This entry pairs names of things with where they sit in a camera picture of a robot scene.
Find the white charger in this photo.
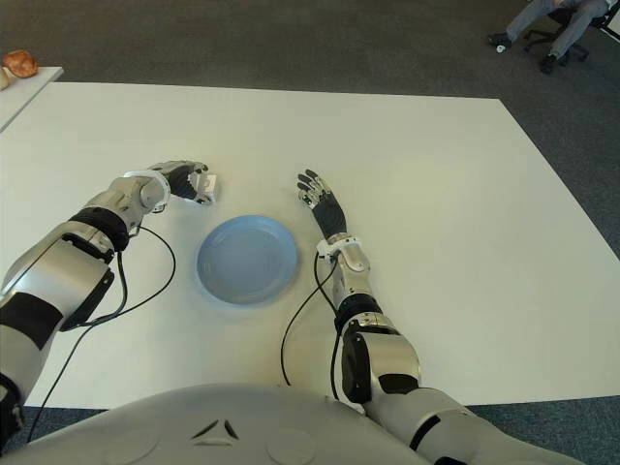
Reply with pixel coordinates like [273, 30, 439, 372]
[191, 172, 220, 203]

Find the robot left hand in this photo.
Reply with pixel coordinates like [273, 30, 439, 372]
[162, 159, 217, 207]

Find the blue plate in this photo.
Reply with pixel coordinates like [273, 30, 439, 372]
[196, 214, 301, 306]

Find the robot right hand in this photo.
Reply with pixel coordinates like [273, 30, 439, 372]
[294, 169, 349, 238]

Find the thick black cable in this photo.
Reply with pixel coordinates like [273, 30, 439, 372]
[26, 251, 128, 445]
[328, 333, 369, 408]

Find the red-brown bread roll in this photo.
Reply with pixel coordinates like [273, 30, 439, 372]
[2, 48, 39, 78]

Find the grey robot torso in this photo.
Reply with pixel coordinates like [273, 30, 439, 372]
[0, 382, 422, 465]

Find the thin black cable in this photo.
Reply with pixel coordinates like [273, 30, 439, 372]
[279, 251, 340, 388]
[57, 225, 176, 333]

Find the black office chair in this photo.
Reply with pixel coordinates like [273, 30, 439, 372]
[525, 0, 620, 64]

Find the white side table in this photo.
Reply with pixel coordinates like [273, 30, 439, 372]
[0, 66, 65, 133]

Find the seated person in jeans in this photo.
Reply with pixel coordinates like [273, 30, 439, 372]
[487, 0, 611, 74]

